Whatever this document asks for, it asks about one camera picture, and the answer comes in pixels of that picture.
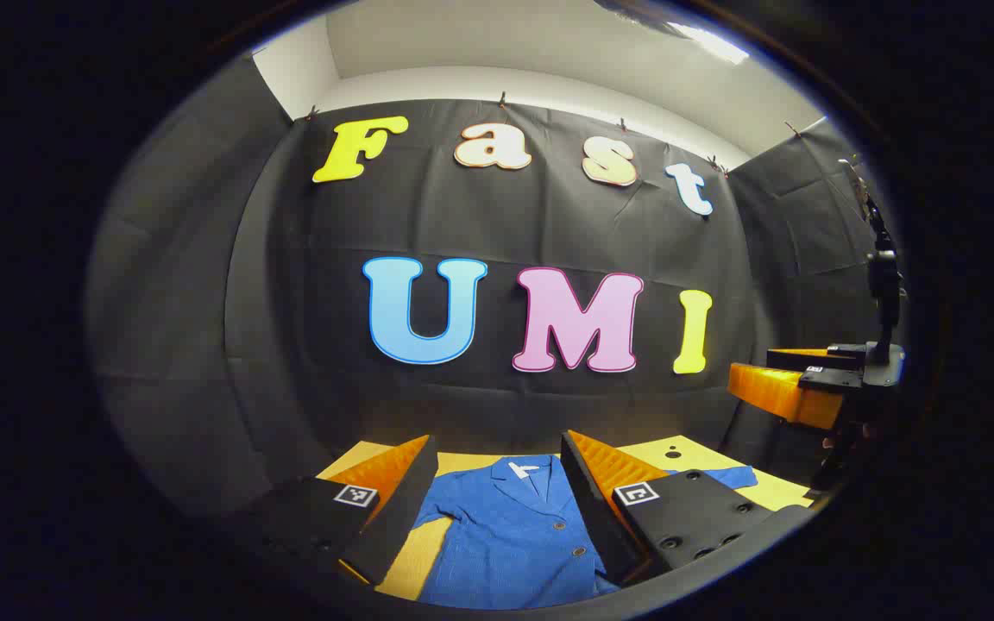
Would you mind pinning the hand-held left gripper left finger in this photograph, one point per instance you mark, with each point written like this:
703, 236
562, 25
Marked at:
402, 500

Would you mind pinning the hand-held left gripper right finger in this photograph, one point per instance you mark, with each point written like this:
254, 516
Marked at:
588, 500

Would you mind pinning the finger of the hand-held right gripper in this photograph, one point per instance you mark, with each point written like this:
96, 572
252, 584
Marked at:
808, 358
777, 392

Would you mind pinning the black backdrop cloth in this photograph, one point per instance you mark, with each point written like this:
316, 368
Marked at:
204, 302

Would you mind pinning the ceiling light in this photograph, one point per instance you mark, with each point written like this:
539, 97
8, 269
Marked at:
713, 41

